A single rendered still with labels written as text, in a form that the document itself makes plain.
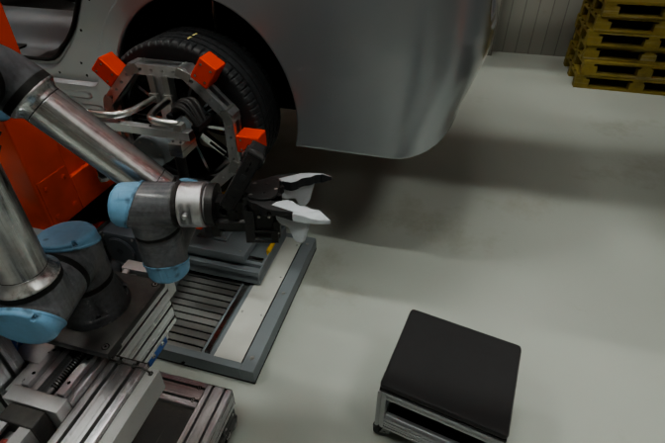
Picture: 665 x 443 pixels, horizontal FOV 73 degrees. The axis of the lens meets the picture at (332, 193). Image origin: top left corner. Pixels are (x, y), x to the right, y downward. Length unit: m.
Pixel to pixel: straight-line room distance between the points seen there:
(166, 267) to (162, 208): 0.13
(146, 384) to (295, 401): 0.86
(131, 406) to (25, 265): 0.39
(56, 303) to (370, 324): 1.44
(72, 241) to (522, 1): 5.23
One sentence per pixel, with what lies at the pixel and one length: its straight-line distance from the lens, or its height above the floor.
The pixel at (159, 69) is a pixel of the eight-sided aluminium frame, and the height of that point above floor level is 1.11.
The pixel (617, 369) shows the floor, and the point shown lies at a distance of 2.31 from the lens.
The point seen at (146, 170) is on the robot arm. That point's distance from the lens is 0.89.
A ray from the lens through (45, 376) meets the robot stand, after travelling 1.24.
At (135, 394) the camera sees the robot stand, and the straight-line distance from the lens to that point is 1.16.
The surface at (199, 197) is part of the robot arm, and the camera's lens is 0.73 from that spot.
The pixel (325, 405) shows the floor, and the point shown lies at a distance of 1.90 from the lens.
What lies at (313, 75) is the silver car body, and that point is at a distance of 1.72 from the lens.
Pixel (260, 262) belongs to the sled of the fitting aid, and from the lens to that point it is 2.17.
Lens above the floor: 1.65
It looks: 35 degrees down
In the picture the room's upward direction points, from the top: straight up
